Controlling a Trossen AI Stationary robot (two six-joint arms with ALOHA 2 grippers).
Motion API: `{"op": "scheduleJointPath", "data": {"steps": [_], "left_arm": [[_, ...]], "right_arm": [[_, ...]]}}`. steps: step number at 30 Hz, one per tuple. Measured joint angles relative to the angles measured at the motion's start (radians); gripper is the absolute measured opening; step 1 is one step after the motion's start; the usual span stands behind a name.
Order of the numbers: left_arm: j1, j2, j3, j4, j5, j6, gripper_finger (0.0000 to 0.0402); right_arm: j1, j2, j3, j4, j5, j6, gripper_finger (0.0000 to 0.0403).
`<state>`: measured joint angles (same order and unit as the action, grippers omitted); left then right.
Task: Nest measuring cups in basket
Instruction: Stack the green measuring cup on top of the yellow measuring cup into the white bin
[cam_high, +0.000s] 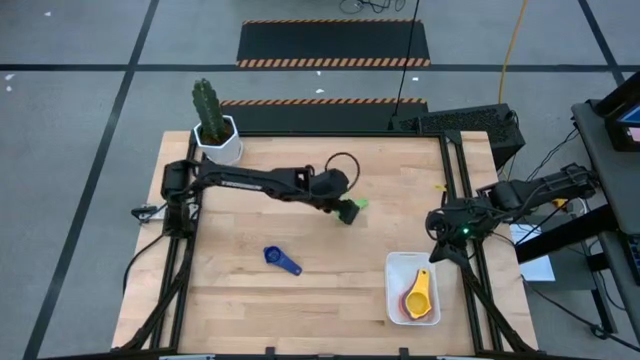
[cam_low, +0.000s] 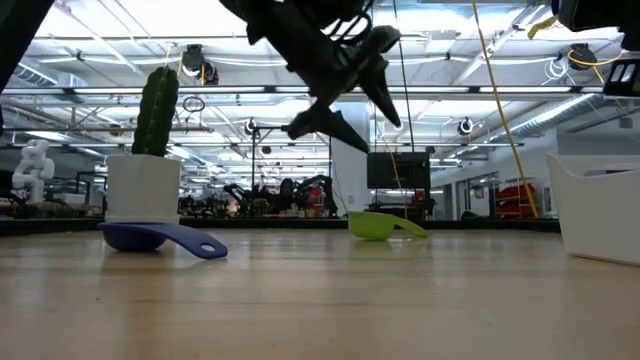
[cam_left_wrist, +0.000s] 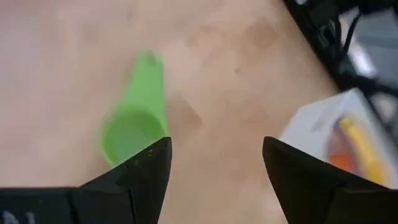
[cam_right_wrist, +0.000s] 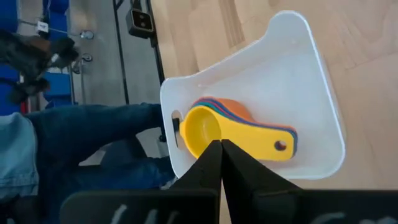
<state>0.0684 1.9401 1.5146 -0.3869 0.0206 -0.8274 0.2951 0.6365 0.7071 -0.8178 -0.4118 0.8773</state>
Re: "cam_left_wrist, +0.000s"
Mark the orange measuring cup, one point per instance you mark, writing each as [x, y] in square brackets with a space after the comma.
[340, 161]

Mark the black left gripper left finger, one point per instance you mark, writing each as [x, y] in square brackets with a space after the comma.
[130, 193]

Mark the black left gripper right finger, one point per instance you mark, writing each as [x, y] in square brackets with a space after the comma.
[311, 193]

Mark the white plastic basket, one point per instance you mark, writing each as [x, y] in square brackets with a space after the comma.
[311, 124]

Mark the yellow measuring cup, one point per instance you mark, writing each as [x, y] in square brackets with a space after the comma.
[360, 146]

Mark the black table frame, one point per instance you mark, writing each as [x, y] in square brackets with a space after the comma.
[314, 18]

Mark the green measuring cup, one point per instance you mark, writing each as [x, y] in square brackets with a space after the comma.
[136, 124]

